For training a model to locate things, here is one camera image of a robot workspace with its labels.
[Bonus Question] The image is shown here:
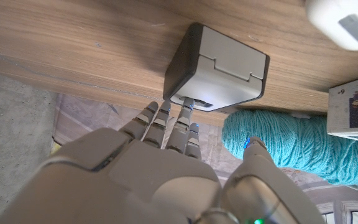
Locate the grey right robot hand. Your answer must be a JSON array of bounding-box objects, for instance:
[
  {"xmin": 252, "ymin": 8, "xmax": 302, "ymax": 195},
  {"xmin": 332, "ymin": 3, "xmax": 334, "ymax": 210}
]
[{"xmin": 0, "ymin": 98, "xmax": 326, "ymax": 224}]

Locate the grey combination lock box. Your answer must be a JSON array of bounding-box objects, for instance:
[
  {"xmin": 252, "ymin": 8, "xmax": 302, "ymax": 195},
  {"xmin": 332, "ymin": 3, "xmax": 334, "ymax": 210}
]
[{"xmin": 162, "ymin": 22, "xmax": 270, "ymax": 112}]

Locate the teal yarn skein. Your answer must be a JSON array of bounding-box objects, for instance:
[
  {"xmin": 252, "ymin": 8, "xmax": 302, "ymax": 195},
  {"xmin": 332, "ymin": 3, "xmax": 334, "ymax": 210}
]
[{"xmin": 221, "ymin": 109, "xmax": 358, "ymax": 189}]

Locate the white airpods case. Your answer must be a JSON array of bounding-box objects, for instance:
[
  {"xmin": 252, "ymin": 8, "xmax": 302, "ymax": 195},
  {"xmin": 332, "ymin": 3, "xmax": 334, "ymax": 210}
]
[{"xmin": 305, "ymin": 0, "xmax": 358, "ymax": 52}]

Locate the green printed card box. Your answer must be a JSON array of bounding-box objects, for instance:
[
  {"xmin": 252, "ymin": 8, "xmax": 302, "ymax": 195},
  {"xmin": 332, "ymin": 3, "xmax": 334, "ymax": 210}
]
[{"xmin": 326, "ymin": 73, "xmax": 358, "ymax": 144}]

